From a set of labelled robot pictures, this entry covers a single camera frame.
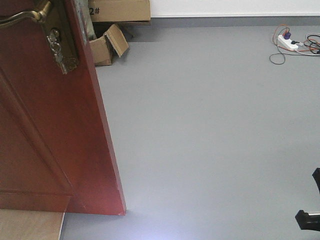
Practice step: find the black robot part upper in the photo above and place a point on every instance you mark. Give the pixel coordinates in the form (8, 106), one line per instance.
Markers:
(316, 177)

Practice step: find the labelled cardboard box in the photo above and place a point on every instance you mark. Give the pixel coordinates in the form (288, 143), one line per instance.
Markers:
(118, 11)

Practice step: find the white power strip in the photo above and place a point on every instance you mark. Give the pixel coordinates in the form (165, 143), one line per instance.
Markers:
(287, 43)

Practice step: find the black robot part lower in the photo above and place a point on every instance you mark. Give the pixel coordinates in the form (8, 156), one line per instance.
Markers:
(308, 220)

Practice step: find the plywood base platform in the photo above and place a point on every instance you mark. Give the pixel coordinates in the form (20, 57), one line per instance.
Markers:
(30, 225)

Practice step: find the open cardboard box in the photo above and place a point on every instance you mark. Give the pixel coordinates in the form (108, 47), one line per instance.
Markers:
(103, 48)

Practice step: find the brass door handle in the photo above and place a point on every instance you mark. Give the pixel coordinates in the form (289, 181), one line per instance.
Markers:
(38, 15)

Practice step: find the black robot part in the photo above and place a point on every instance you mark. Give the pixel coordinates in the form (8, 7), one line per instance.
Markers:
(316, 177)
(308, 220)

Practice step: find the brown wooden door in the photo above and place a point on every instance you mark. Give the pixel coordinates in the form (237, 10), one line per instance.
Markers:
(56, 152)

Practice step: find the purple plug adapter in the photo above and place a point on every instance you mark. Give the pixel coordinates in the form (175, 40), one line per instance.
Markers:
(287, 35)

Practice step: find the keys in lock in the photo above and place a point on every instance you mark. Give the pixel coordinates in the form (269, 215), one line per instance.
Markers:
(56, 48)

